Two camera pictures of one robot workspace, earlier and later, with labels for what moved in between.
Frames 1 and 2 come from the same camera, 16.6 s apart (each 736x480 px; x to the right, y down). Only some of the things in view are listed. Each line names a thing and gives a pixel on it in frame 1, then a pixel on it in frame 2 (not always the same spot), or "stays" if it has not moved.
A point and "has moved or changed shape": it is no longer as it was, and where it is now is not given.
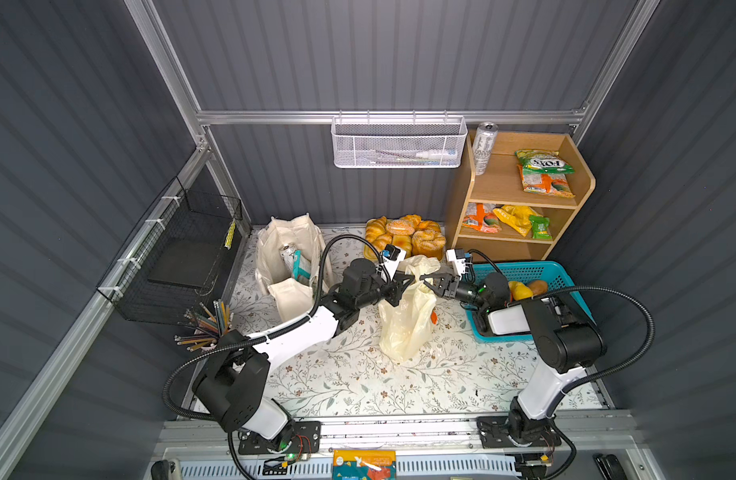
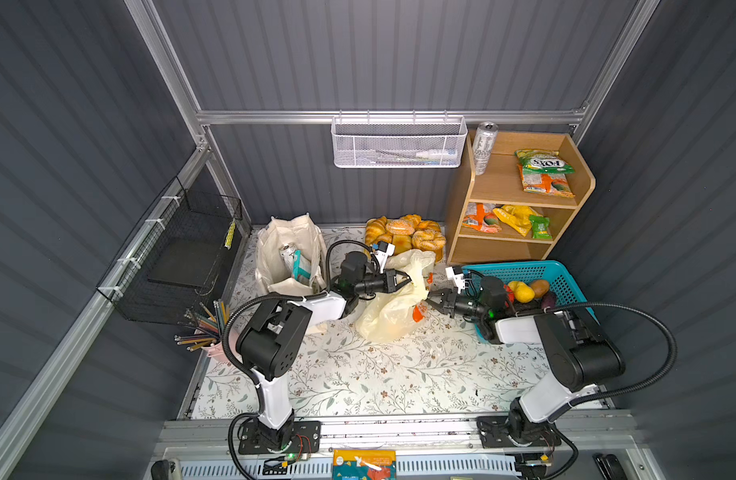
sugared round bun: [400, 227] stays
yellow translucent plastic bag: [407, 324] has moved or changed shape
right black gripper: [450, 286] to [449, 304]
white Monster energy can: [287, 252] stays
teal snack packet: [301, 267] stays
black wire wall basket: [171, 261] stays
